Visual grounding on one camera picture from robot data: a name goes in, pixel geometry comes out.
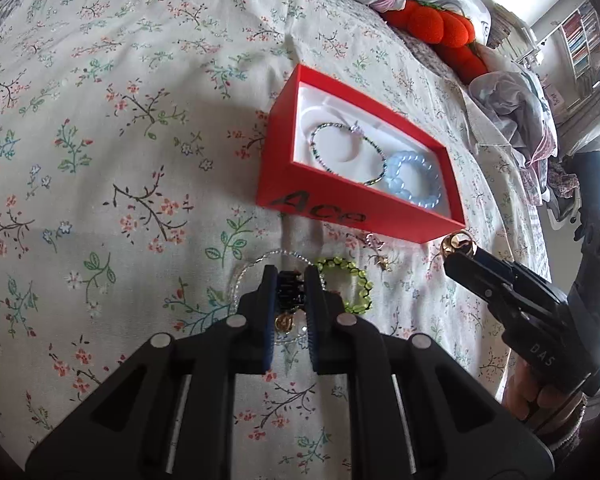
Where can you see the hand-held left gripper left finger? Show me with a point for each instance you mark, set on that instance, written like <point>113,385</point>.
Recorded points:
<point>269,340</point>

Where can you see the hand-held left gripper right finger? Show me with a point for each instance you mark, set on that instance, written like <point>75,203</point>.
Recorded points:
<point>316,345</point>

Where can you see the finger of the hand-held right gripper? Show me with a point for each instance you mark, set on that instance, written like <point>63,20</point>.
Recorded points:
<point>517,272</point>
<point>472,277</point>

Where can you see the red jewelry box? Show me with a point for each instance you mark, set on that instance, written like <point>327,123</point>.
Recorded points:
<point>330,180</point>

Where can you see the person's right hand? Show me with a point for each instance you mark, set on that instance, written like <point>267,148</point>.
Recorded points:
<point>522,395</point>

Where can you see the pile of pale clothes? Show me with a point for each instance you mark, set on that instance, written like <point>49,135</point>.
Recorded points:
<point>515,105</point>

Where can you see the white bookshelf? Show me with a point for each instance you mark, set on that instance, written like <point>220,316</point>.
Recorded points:
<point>587,45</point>

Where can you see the floral bed sheet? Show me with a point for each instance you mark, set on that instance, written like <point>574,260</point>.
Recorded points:
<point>105,160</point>

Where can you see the orange plush toy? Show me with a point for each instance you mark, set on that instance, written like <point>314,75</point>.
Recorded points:
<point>430,25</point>

